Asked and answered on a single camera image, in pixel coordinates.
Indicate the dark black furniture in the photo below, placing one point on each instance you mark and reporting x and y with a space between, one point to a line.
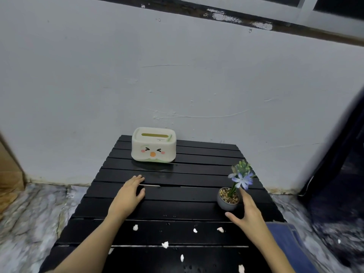
338 181

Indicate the person's right hand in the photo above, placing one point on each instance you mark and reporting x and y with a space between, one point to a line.
251 217

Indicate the scattered white tissue scraps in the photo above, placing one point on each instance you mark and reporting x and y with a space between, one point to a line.
165 245

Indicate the white tissue box with face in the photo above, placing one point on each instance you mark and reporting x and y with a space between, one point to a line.
153 146

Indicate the person's blue jeans leg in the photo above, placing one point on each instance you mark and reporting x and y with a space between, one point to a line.
290 244

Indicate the black window sill ledge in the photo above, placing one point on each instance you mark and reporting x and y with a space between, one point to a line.
256 21

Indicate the person's left forearm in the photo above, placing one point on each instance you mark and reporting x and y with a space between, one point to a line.
91 244

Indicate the grey pot with blue flower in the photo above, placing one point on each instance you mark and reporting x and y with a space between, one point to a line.
229 200

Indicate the person's right thumb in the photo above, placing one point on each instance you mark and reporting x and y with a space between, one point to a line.
232 216

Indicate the person's left thumb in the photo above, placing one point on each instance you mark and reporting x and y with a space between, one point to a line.
141 193

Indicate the brown cardboard box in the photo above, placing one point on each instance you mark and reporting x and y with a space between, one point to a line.
10 179

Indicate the person's left hand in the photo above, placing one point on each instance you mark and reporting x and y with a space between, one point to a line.
126 196

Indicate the person's right forearm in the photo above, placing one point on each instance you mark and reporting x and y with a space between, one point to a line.
274 255

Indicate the white window frame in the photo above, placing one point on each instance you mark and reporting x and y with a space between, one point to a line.
308 9

